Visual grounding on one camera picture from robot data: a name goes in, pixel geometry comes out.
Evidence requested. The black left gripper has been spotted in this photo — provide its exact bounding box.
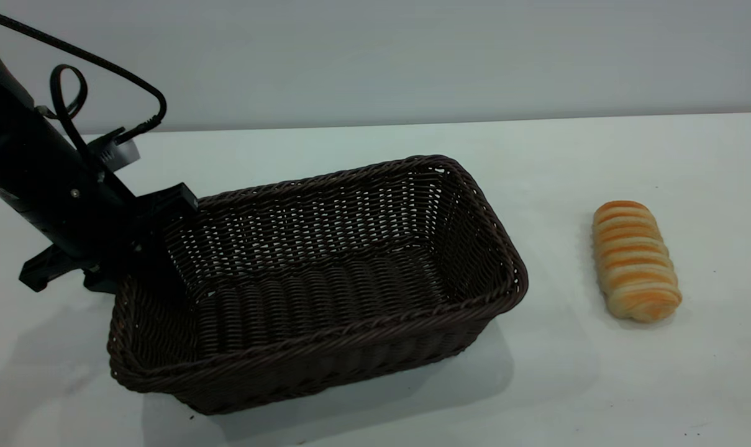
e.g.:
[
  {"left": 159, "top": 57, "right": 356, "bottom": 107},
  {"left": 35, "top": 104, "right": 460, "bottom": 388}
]
[{"left": 14, "top": 151, "right": 199, "bottom": 300}]

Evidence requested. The thin black looped cable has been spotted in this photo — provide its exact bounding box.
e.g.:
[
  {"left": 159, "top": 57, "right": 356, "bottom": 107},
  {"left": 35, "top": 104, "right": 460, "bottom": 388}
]
[{"left": 37, "top": 64, "right": 98, "bottom": 163}]

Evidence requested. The striped orange bread roll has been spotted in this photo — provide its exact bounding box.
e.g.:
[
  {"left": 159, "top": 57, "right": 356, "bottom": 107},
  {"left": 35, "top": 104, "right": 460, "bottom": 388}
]
[{"left": 592, "top": 201, "right": 683, "bottom": 323}]

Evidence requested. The thick black braided cable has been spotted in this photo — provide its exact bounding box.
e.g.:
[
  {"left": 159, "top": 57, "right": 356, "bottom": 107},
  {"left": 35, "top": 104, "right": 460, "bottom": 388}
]
[{"left": 0, "top": 5, "right": 168, "bottom": 145}]

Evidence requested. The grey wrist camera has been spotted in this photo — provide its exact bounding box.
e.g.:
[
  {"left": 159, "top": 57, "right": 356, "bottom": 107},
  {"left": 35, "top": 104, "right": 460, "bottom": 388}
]
[{"left": 91, "top": 127, "right": 142, "bottom": 172}]

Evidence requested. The dark brown woven basket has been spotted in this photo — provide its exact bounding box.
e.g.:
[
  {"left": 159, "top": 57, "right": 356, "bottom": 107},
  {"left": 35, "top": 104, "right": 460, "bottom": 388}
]
[{"left": 107, "top": 155, "right": 529, "bottom": 415}]

